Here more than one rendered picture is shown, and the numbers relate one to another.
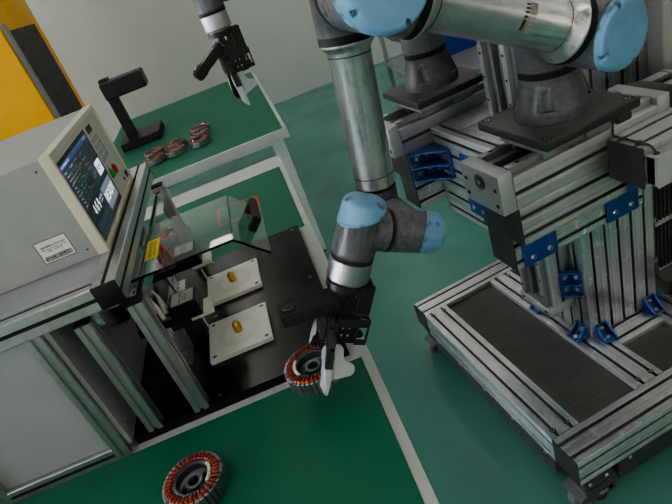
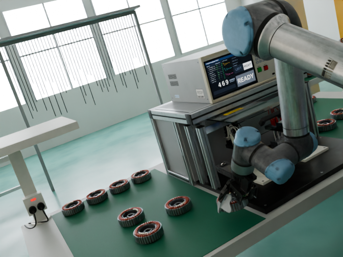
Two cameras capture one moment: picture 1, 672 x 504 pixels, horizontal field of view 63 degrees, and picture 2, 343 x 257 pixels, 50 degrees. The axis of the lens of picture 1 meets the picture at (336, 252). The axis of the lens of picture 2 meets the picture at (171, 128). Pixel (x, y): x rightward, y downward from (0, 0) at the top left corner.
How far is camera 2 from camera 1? 100 cm
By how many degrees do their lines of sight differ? 65
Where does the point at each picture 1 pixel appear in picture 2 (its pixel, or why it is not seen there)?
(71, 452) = (181, 170)
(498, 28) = (308, 70)
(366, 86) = (282, 75)
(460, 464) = not seen: outside the picture
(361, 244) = (235, 153)
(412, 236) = (259, 165)
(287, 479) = (187, 228)
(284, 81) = not seen: outside the picture
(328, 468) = (193, 236)
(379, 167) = (287, 123)
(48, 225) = (199, 83)
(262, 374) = not seen: hidden behind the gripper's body
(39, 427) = (176, 154)
